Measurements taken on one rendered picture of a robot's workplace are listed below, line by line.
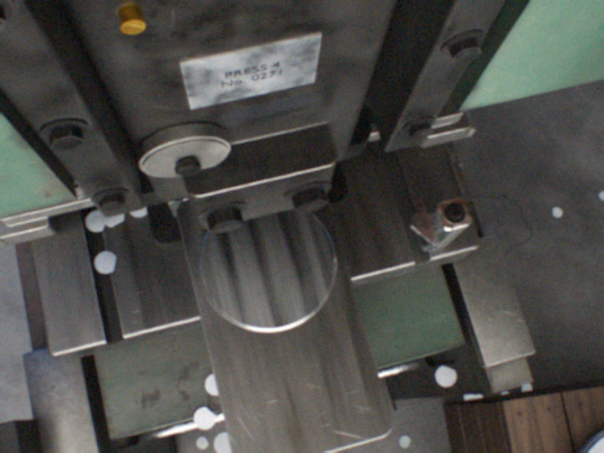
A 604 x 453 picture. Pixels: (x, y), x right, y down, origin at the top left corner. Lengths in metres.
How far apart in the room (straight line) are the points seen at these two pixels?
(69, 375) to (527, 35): 0.60
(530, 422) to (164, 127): 0.83
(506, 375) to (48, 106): 0.64
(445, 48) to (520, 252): 1.23
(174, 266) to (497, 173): 0.99
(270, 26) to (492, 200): 1.24
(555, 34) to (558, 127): 1.33
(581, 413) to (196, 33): 0.93
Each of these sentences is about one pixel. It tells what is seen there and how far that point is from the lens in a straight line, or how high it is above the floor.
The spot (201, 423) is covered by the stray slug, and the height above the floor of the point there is 0.65.
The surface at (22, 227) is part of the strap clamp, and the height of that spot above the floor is 0.73.
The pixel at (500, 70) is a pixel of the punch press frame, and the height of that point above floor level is 1.10.
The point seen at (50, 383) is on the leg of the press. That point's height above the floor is 0.64.
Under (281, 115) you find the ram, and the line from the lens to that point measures 0.42.
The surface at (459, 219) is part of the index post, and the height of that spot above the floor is 0.80.
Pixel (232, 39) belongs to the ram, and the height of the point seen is 1.10.
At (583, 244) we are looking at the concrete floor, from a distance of 1.58.
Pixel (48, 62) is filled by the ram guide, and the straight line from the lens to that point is 0.26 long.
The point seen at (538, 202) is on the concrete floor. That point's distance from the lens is 1.57.
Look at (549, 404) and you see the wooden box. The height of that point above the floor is 0.35.
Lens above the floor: 1.39
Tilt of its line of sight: 75 degrees down
